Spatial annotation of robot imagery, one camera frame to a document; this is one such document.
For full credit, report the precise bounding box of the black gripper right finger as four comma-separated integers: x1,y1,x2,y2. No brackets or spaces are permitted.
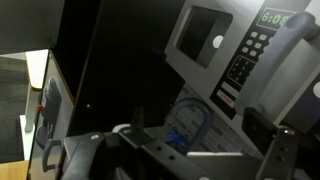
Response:
242,107,303,180

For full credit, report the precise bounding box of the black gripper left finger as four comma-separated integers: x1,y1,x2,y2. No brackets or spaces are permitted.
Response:
113,125,218,180

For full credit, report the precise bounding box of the toy microwave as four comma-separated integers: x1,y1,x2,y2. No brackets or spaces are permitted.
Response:
164,0,320,122

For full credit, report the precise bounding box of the fridge door with chalkboard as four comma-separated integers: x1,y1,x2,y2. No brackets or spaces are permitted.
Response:
0,0,67,57

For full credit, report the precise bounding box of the grey arched toy faucet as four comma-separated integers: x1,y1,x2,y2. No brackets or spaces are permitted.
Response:
165,97,214,155

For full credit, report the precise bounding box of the toy kitchen body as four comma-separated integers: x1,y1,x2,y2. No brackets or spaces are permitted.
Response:
28,0,320,180

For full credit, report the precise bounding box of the white office table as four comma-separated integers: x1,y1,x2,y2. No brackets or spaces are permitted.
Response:
19,49,50,162

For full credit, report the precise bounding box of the blue tap handle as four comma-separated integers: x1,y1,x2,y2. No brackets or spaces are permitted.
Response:
165,128,192,155

